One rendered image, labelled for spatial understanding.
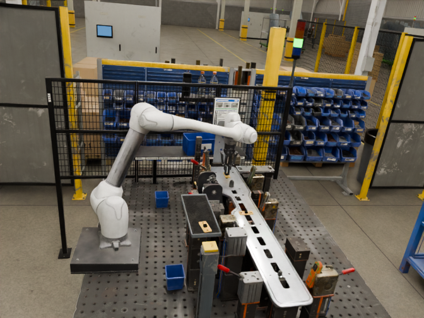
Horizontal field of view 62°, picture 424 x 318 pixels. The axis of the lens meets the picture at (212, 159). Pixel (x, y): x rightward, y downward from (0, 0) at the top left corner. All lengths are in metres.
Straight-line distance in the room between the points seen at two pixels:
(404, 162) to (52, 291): 4.17
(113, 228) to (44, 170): 2.23
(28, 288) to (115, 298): 1.34
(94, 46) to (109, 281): 7.03
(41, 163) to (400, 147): 4.21
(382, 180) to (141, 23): 5.94
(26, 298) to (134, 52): 6.41
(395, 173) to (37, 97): 4.26
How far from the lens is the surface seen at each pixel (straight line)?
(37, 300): 3.13
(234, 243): 1.77
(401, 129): 4.85
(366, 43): 6.62
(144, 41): 8.54
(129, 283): 2.08
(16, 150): 4.24
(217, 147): 2.71
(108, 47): 8.62
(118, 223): 2.15
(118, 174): 2.27
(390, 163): 4.98
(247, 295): 1.64
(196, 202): 1.88
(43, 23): 3.83
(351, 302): 2.21
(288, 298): 1.65
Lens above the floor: 2.11
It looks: 23 degrees down
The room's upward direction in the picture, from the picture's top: 5 degrees clockwise
